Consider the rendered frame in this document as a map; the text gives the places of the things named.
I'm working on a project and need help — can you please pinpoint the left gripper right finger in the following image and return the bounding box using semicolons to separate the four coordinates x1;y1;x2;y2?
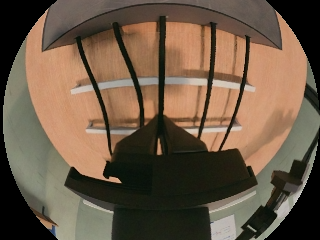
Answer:
163;114;209;155

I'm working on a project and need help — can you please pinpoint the black cable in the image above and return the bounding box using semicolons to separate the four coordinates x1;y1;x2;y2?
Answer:
218;36;250;150
197;22;216;139
76;36;113;156
158;16;166;155
112;22;145;128

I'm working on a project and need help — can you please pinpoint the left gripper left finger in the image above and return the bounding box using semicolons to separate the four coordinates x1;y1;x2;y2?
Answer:
113;114;159;155

